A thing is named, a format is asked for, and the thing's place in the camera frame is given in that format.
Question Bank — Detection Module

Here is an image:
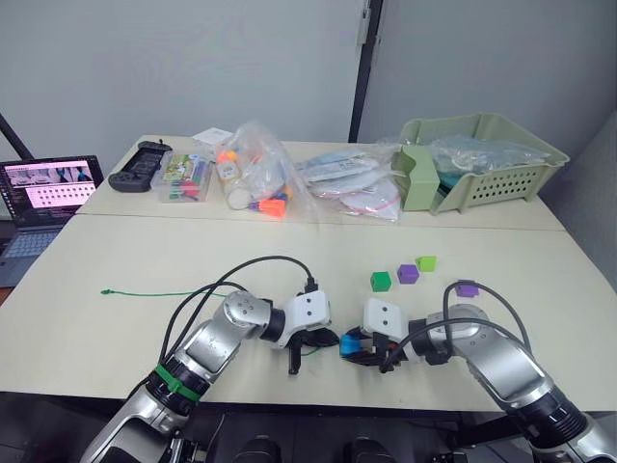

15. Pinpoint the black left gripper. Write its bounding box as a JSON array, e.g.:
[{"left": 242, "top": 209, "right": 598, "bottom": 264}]
[{"left": 287, "top": 329, "right": 340, "bottom": 376}]

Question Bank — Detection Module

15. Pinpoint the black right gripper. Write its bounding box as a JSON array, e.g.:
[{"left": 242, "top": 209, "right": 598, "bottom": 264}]
[{"left": 340, "top": 326, "right": 407, "bottom": 374}]

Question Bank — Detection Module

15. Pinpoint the blue block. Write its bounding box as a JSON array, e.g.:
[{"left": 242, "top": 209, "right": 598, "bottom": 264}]
[{"left": 339, "top": 332, "right": 373, "bottom": 359}]

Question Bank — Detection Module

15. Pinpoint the green lace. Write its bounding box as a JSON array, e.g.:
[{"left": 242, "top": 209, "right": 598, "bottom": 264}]
[{"left": 99, "top": 287, "right": 325, "bottom": 359}]

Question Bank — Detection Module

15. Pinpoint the dark rounded shape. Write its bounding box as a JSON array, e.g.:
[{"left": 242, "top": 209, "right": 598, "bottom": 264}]
[
  {"left": 341, "top": 435, "right": 397, "bottom": 463},
  {"left": 234, "top": 433, "right": 283, "bottom": 463}
]

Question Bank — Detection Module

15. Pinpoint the clear bag of white discs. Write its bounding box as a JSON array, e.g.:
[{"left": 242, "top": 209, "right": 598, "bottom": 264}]
[{"left": 310, "top": 173, "right": 404, "bottom": 224}]

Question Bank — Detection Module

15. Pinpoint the clear bag of flat items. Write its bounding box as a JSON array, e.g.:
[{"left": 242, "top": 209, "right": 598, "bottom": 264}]
[{"left": 293, "top": 139, "right": 401, "bottom": 187}]

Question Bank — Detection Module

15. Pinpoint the clear bag of toys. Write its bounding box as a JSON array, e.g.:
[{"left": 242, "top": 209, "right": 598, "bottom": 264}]
[{"left": 215, "top": 121, "right": 320, "bottom": 224}]

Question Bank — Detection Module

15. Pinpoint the clear plastic toy box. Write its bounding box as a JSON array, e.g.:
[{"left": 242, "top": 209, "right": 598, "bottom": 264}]
[{"left": 150, "top": 150, "right": 216, "bottom": 204}]

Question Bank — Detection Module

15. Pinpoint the light green plastic basket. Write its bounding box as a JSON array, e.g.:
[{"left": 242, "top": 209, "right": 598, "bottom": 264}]
[{"left": 390, "top": 112, "right": 571, "bottom": 216}]

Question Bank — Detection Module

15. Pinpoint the clear bag with blue contents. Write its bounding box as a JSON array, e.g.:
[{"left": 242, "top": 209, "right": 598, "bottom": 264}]
[{"left": 427, "top": 134, "right": 553, "bottom": 176}]

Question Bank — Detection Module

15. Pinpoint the small white box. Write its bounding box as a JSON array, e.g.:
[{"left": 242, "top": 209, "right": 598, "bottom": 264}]
[{"left": 191, "top": 126, "right": 235, "bottom": 156}]

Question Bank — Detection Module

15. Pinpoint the black game controller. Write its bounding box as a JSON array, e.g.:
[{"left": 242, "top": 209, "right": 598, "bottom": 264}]
[{"left": 107, "top": 139, "right": 174, "bottom": 195}]

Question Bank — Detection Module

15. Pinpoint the black vertical pole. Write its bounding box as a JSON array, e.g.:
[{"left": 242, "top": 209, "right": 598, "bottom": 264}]
[{"left": 347, "top": 0, "right": 386, "bottom": 144}]

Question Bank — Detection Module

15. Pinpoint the open laptop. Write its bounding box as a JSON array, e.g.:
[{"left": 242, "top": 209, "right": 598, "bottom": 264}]
[{"left": 0, "top": 154, "right": 105, "bottom": 289}]

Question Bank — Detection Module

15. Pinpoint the black slanted bar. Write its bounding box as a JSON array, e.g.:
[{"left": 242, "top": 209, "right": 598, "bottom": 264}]
[{"left": 0, "top": 112, "right": 36, "bottom": 161}]

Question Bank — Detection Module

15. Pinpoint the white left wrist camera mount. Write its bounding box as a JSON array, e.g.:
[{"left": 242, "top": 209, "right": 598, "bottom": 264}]
[{"left": 275, "top": 290, "right": 333, "bottom": 349}]

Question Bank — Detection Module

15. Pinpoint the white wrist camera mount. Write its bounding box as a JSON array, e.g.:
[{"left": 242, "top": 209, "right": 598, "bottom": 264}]
[
  {"left": 362, "top": 297, "right": 411, "bottom": 340},
  {"left": 275, "top": 290, "right": 333, "bottom": 349}
]

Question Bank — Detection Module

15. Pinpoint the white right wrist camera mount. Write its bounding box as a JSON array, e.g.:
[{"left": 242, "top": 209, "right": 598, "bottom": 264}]
[{"left": 362, "top": 297, "right": 411, "bottom": 340}]

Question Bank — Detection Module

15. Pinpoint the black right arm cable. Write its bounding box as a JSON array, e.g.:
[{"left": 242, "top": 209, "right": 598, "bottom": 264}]
[{"left": 379, "top": 320, "right": 531, "bottom": 375}]

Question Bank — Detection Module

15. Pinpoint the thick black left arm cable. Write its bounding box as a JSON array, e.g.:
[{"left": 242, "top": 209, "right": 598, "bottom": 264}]
[{"left": 163, "top": 255, "right": 320, "bottom": 361}]

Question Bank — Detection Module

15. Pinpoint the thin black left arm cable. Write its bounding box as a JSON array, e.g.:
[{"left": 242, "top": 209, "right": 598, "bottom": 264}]
[{"left": 157, "top": 282, "right": 250, "bottom": 370}]

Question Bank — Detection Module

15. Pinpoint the grey right arm cable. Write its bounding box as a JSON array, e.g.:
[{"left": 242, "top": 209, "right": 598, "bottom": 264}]
[{"left": 442, "top": 281, "right": 534, "bottom": 351}]

